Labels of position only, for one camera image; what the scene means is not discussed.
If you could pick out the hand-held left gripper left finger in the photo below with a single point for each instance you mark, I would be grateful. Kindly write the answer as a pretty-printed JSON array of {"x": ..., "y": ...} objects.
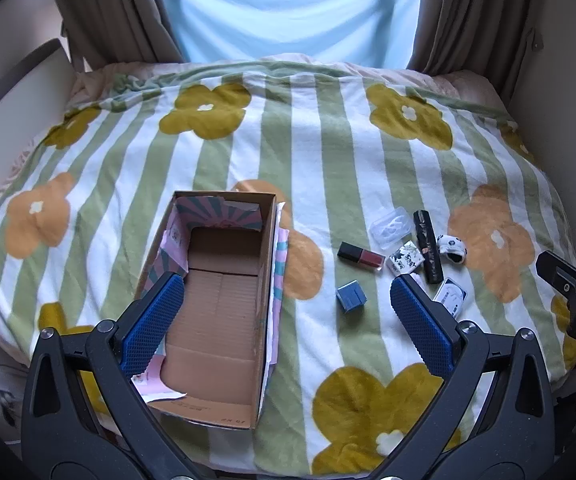
[{"x": 153, "y": 325}]

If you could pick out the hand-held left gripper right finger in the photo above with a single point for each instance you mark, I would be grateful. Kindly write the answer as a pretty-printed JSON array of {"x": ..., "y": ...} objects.
[{"x": 420, "y": 330}]

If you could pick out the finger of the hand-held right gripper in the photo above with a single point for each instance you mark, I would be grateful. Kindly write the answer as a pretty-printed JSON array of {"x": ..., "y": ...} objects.
[{"x": 560, "y": 275}]

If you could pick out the clear floss pick container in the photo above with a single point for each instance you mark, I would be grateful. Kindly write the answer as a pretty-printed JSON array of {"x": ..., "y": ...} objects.
[{"x": 452, "y": 296}]

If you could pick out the cardboard box with pink lining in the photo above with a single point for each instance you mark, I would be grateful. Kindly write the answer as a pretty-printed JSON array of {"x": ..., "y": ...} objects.
[{"x": 218, "y": 320}]

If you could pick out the white printed tissue pack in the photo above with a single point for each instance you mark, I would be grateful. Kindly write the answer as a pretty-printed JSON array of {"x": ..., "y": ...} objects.
[{"x": 405, "y": 257}]

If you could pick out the small blue box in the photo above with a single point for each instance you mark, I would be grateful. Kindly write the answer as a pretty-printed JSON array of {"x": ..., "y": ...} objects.
[{"x": 351, "y": 294}]

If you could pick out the black tube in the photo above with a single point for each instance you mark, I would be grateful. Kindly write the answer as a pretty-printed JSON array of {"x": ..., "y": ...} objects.
[{"x": 428, "y": 247}]

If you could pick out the fluffy sock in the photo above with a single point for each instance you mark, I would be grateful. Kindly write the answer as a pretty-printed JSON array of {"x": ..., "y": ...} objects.
[{"x": 450, "y": 246}]

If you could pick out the clear plastic case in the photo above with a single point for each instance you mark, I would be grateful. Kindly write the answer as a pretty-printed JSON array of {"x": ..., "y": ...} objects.
[{"x": 390, "y": 226}]

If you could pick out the striped flower blanket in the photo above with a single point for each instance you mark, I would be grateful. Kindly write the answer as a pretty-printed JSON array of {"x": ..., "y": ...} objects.
[{"x": 318, "y": 160}]

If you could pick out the pink quilt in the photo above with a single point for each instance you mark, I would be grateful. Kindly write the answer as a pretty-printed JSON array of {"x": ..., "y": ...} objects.
[{"x": 458, "y": 85}]

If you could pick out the beige headboard panel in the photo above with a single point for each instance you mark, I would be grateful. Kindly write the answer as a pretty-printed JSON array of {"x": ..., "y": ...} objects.
[{"x": 18, "y": 110}]

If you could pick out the brown curtain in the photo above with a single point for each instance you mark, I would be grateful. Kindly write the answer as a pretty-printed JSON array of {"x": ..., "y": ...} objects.
[
  {"x": 113, "y": 10},
  {"x": 473, "y": 10}
]

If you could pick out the light blue sheer curtain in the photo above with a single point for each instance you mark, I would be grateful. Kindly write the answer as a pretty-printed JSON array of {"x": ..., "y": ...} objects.
[{"x": 288, "y": 5}]

